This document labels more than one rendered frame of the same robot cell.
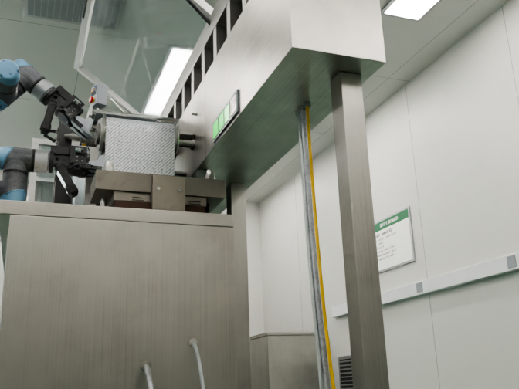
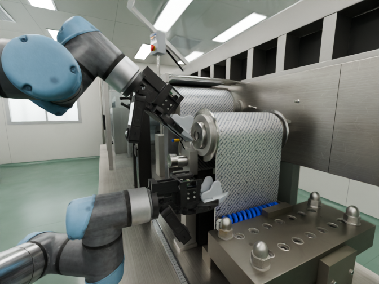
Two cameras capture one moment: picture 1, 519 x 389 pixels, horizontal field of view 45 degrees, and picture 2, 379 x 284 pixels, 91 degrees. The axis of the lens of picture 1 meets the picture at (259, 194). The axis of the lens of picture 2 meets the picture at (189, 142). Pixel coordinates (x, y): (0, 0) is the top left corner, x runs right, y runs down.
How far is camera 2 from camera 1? 187 cm
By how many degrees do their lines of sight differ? 27
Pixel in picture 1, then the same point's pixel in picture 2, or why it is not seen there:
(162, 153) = (270, 158)
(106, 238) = not seen: outside the picture
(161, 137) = (270, 139)
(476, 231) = not seen: hidden behind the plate
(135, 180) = (302, 274)
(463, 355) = not seen: hidden behind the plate
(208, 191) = (362, 247)
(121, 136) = (233, 145)
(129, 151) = (241, 164)
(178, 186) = (350, 266)
